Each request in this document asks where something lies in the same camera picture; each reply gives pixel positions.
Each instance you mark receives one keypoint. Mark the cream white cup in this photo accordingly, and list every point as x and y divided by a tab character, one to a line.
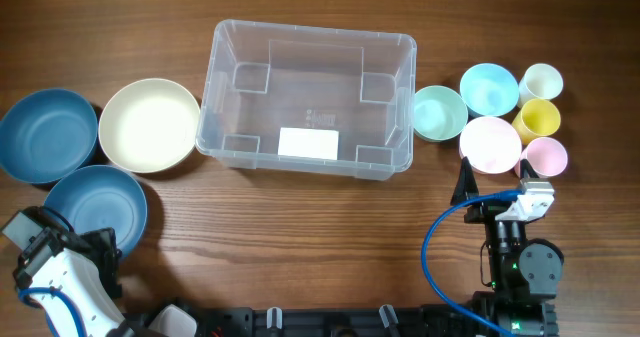
540	81

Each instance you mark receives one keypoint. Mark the white label sticker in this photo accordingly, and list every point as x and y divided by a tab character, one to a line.
308	143

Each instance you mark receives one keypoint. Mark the pink small bowl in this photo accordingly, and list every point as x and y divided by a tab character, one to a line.
491	145

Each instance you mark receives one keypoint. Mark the clear plastic storage container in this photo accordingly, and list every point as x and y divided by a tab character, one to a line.
265	76

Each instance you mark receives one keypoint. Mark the mint green small bowl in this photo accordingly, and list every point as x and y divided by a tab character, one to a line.
440	114

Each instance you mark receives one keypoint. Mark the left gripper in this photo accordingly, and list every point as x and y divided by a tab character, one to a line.
104	240

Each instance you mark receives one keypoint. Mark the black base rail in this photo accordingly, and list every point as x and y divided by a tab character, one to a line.
424	321

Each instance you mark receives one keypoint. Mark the light blue small bowl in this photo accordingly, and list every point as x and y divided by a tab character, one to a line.
489	89

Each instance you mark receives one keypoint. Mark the pink cup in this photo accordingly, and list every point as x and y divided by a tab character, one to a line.
547	156

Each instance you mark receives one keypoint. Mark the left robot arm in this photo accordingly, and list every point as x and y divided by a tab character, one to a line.
67	287

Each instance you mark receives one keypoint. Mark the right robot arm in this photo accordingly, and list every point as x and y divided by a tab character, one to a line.
524	272

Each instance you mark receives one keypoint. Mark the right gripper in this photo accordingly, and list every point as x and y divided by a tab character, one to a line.
467	187

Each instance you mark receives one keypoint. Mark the yellow cup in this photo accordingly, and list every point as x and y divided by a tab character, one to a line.
537	118

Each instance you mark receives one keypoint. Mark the dark blue bowl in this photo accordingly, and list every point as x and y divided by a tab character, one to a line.
47	135
101	196

